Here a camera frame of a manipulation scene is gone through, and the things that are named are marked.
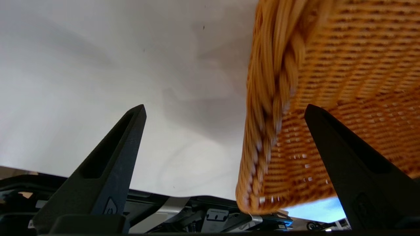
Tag black silver robot base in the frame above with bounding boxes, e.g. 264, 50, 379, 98
0, 175, 351, 234

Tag orange wicker basket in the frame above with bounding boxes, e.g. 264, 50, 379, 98
235, 0, 420, 215

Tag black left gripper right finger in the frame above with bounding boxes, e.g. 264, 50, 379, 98
304, 104, 420, 230

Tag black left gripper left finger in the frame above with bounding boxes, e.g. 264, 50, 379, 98
33, 104, 147, 234

